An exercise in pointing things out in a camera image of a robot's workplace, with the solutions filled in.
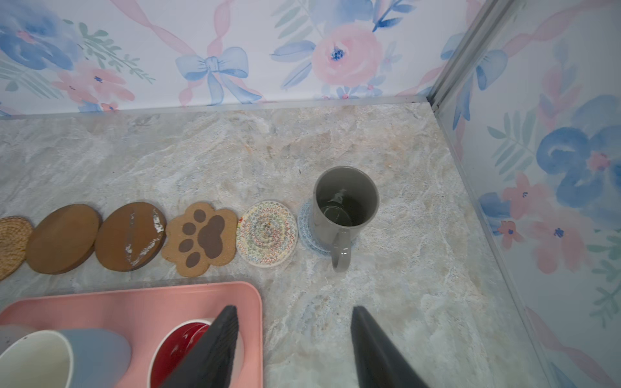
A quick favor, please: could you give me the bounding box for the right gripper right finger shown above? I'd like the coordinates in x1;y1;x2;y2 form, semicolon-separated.
351;306;428;388

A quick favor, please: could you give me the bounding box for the light blue woven coaster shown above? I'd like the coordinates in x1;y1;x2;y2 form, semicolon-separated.
298;200;331;259

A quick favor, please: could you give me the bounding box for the cork paw coaster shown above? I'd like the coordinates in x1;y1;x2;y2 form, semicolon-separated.
161;202;238;277

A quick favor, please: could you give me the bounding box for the white multicolour woven coaster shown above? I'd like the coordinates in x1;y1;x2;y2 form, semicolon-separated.
236;200;299;268

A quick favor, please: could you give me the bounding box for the plain wooden round coaster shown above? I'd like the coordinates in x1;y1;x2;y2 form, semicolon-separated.
26;204;102;275

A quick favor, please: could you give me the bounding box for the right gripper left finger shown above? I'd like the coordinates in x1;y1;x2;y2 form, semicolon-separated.
159;305;240;388

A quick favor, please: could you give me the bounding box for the light blue mug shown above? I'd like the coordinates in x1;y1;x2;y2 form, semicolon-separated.
1;328;132;387

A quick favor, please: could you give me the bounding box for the dark brown round coaster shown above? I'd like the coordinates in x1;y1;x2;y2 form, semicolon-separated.
95;202;167;273

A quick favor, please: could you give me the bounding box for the grey mug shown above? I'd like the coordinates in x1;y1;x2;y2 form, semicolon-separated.
308;166;380;273

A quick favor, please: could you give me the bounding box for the rattan woven coaster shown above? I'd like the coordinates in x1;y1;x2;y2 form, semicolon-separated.
0;217;33;280

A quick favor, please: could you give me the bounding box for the pink mug red inside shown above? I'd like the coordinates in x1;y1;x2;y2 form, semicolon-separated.
147;318;244;388

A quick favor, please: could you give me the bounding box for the pink tray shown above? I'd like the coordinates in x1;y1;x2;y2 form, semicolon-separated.
1;281;264;387

